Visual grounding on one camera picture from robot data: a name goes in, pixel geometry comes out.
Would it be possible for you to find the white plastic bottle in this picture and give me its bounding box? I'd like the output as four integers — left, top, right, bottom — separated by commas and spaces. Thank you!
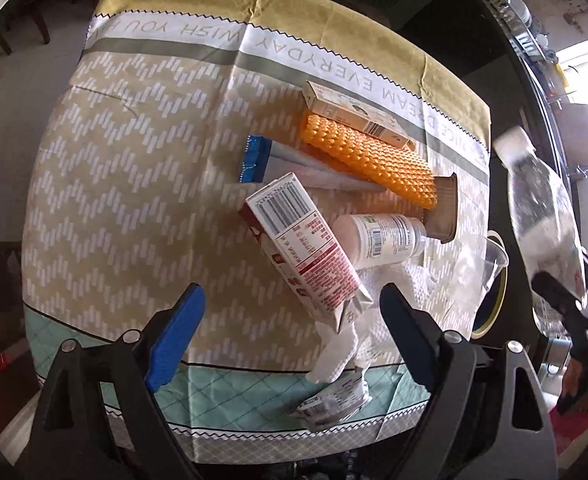
334, 212, 427, 271

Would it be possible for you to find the clear plastic water bottle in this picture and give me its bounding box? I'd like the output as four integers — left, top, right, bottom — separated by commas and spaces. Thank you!
493, 126, 588, 311

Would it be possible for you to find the wooden cutting board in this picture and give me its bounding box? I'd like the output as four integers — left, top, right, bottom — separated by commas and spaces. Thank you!
566, 104, 588, 161

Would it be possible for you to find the dark wooden chair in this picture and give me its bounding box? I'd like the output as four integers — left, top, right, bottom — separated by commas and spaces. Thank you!
0, 0, 52, 58

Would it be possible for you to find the grey tube with blue end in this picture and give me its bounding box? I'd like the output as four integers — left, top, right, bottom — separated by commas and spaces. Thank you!
239, 134, 385, 193

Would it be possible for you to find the silver wrapper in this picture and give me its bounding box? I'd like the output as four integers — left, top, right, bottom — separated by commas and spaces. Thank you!
289, 377, 372, 431

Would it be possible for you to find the patterned beige tablecloth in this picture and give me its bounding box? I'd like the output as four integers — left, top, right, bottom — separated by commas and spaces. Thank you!
21, 0, 492, 466

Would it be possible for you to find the clear plastic cup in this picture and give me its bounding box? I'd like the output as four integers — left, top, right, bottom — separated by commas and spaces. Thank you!
481, 237, 510, 293

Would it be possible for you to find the black bin with yellow rim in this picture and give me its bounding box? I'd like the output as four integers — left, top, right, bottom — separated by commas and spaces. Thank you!
474, 230, 510, 341

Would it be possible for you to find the brown paper cup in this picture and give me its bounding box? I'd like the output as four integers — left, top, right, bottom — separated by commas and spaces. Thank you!
421, 172, 460, 243

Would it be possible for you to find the red and white carton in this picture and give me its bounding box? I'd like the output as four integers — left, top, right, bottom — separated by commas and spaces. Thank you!
238, 172, 375, 333

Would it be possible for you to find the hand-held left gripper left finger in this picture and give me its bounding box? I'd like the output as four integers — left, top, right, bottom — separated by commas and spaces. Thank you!
26, 282, 207, 480

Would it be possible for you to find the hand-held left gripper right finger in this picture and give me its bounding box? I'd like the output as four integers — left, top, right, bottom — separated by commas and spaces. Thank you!
379, 282, 560, 480

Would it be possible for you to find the white mesh cloth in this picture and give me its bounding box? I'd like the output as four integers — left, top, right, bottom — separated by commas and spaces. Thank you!
306, 247, 485, 386

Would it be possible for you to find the beige carton box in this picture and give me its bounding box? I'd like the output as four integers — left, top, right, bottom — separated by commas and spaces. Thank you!
301, 80, 419, 151

